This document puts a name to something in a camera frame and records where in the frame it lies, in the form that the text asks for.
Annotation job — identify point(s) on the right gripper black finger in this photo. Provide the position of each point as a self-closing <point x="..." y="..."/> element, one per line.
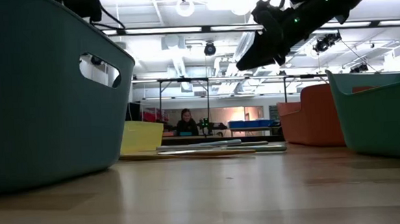
<point x="255" y="57"/>

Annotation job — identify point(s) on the blue diamond-patterned knife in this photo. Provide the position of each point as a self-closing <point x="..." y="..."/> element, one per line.
<point x="174" y="147"/>
<point x="222" y="142"/>

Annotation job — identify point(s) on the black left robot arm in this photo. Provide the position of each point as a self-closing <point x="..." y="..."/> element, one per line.
<point x="78" y="8"/>

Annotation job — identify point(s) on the black background robot arm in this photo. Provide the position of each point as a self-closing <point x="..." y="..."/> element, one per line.
<point x="211" y="125"/>

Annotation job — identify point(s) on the black ceiling spotlight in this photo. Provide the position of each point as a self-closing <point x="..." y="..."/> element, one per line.
<point x="323" y="43"/>
<point x="357" y="68"/>

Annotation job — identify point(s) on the black hanging dome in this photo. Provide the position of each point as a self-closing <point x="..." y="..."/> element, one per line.
<point x="209" y="49"/>

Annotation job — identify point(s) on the blue background bins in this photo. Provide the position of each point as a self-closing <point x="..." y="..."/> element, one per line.
<point x="252" y="124"/>

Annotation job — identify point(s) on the background table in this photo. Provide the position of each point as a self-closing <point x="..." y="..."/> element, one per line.
<point x="255" y="129"/>

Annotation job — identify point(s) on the orange plastic bin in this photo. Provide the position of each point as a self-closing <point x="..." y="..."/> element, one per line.
<point x="313" y="119"/>

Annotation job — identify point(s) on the long ceiling light bar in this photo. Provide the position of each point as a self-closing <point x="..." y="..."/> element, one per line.
<point x="165" y="30"/>

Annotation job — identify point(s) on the person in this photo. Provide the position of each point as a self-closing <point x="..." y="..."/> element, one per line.
<point x="187" y="124"/>

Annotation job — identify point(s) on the red crates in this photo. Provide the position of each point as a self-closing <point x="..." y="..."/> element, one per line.
<point x="152" y="114"/>

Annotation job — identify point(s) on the green plastic bin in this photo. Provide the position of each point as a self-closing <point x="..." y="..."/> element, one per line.
<point x="382" y="123"/>

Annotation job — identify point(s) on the black monitor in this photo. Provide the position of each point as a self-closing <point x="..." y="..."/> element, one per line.
<point x="133" y="111"/>

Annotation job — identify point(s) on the yellow plastic bin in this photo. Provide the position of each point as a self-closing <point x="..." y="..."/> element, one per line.
<point x="141" y="137"/>

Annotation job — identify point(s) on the dark teal plastic bin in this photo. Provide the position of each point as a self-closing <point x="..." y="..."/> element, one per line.
<point x="49" y="116"/>

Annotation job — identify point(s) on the black metal rack frame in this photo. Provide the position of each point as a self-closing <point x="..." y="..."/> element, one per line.
<point x="160" y="93"/>
<point x="285" y="87"/>

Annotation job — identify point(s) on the dark wall board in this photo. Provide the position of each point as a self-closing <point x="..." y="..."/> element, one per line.
<point x="273" y="113"/>

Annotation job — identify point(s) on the black aluminium table frame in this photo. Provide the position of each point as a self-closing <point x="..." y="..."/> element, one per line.
<point x="256" y="138"/>

